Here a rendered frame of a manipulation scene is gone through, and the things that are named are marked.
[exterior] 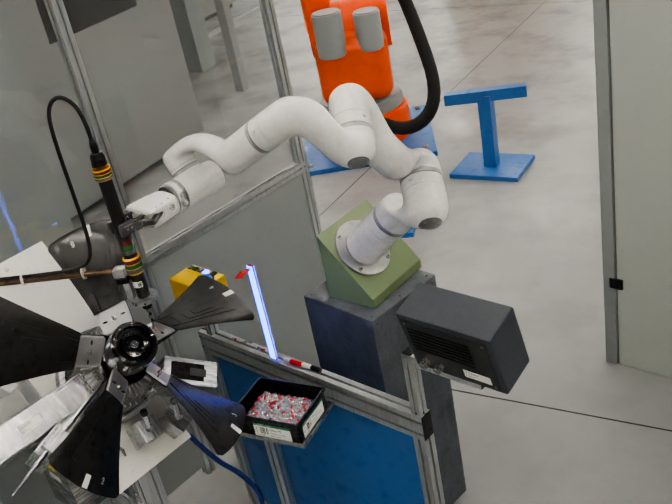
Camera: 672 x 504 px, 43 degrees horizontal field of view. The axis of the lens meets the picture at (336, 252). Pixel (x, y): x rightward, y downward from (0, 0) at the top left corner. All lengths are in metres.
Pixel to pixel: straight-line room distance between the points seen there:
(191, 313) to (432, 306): 0.67
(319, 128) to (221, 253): 1.40
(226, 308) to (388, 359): 0.59
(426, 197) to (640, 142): 1.17
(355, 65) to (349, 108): 3.86
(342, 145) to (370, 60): 3.92
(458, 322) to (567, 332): 2.11
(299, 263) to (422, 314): 1.71
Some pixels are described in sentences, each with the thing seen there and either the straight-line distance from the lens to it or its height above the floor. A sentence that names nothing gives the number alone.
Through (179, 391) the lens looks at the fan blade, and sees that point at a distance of 2.22.
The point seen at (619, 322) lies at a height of 0.21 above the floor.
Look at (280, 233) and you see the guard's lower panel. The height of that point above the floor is 0.77.
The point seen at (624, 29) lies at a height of 1.43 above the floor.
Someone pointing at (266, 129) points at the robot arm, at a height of 1.66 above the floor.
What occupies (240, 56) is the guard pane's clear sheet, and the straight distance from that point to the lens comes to 3.31.
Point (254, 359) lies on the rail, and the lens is 2.69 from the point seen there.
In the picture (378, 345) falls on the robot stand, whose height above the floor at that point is 0.84.
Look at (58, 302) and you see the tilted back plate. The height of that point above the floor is 1.23.
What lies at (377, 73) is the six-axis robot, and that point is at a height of 0.57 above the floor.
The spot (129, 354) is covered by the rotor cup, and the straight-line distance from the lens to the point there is 2.18.
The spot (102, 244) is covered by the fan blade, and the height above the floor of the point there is 1.40.
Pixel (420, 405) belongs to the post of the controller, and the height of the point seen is 0.89.
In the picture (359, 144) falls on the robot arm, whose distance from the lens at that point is 2.02.
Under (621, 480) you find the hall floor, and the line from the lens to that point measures 3.33.
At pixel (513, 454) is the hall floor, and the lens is 3.43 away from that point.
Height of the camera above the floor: 2.33
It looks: 28 degrees down
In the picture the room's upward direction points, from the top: 12 degrees counter-clockwise
